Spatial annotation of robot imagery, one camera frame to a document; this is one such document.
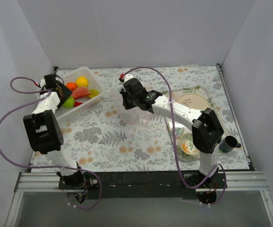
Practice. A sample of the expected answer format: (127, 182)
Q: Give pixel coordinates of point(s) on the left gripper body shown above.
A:
(62, 93)

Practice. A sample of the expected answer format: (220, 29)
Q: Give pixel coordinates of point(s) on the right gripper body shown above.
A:
(123, 99)

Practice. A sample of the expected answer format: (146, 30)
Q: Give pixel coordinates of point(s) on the orange fruit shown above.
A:
(71, 86)

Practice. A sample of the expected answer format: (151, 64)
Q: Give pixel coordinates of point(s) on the green apple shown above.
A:
(69, 103)

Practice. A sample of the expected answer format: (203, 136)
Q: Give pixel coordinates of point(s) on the yellow lemon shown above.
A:
(82, 82)

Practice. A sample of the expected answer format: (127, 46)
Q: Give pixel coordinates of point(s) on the clear zip top bag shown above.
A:
(134, 116)

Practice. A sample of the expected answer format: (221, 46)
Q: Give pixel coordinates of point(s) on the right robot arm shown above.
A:
(205, 126)

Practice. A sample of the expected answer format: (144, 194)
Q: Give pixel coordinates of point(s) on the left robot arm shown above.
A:
(45, 135)

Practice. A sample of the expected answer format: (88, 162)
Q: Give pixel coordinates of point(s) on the watermelon slice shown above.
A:
(80, 92)

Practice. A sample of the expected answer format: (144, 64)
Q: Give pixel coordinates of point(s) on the red chili pepper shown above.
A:
(77, 104)

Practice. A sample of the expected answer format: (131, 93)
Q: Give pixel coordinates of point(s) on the white plastic basket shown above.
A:
(51, 99)

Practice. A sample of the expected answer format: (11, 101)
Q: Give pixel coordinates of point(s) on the floral tablecloth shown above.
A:
(100, 139)

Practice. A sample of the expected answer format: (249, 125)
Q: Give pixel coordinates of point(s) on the yellow bell pepper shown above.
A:
(93, 93)

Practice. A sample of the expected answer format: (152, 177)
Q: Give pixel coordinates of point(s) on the pink and cream plate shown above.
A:
(193, 101)

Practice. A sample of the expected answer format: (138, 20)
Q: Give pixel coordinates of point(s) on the floral serving tray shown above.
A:
(181, 129)

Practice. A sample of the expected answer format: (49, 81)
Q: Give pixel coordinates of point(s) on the floral bowl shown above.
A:
(187, 144)

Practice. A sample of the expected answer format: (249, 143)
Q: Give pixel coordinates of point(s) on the dark blue mug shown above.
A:
(228, 144)

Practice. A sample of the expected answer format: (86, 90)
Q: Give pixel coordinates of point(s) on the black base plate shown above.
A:
(148, 184)

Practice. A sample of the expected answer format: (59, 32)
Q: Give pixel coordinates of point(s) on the aluminium frame rail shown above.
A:
(48, 182)

